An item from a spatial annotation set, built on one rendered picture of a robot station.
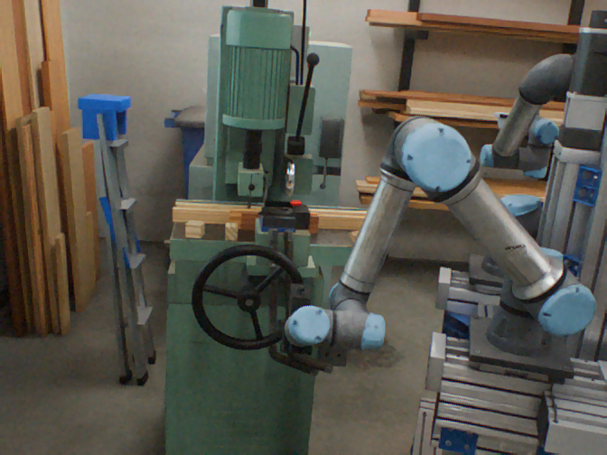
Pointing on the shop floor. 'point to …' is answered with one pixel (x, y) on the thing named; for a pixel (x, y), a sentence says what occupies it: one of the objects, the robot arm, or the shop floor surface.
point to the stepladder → (97, 105)
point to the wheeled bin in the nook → (191, 117)
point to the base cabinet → (232, 389)
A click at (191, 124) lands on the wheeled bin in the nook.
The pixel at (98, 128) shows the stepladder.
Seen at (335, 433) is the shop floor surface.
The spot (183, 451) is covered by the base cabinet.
